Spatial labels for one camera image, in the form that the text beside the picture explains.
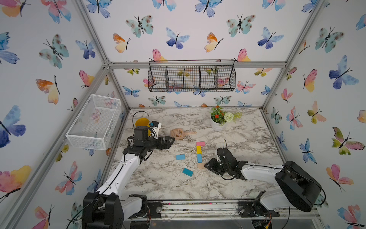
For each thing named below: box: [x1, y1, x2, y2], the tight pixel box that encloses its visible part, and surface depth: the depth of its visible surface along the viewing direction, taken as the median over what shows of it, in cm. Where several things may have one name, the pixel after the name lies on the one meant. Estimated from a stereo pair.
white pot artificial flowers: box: [208, 105, 243, 132], surface depth 98 cm
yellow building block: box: [196, 145, 202, 155], surface depth 98 cm
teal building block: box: [182, 167, 194, 177], surface depth 88 cm
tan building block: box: [197, 163, 205, 169], surface depth 90 cm
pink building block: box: [195, 141, 206, 146], surface depth 101 cm
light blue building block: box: [175, 154, 186, 160], surface depth 95 cm
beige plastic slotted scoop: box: [170, 127, 197, 140], surface depth 106 cm
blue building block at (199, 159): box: [197, 153, 203, 164], surface depth 95 cm
